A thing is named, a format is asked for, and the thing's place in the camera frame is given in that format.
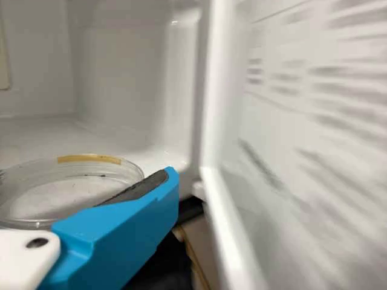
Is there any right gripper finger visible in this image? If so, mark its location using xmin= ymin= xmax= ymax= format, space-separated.
xmin=36 ymin=165 xmax=181 ymax=290

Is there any petri dish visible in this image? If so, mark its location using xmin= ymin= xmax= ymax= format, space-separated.
xmin=0 ymin=153 xmax=145 ymax=232

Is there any white incubator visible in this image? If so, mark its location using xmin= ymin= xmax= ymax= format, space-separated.
xmin=0 ymin=0 xmax=202 ymax=202

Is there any incubator door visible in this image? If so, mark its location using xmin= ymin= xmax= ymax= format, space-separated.
xmin=193 ymin=0 xmax=387 ymax=290

